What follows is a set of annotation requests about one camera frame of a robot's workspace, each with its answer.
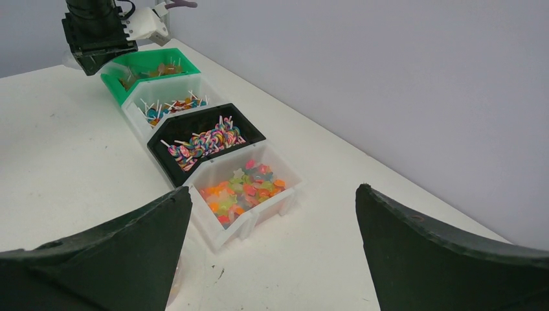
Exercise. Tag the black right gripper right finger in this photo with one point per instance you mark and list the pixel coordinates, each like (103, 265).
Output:
(417, 262)

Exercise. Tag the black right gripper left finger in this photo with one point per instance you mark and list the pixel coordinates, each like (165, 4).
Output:
(127, 263)

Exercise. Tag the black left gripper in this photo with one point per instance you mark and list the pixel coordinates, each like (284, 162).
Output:
(97, 40)

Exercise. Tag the translucent plastic scoop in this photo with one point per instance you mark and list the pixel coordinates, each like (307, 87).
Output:
(68, 60)

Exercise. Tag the green candy bin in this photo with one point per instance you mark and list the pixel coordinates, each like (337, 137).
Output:
(124, 73)

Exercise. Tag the clear plastic jar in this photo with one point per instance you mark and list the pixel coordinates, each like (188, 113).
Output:
(177, 281)

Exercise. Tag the white lollipop bin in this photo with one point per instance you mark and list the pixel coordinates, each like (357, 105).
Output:
(151, 103)

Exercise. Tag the white star candy bin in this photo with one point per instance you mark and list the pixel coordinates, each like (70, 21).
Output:
(234, 193)

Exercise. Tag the black swirl lollipop bin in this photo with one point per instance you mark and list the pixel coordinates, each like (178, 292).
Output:
(183, 142)

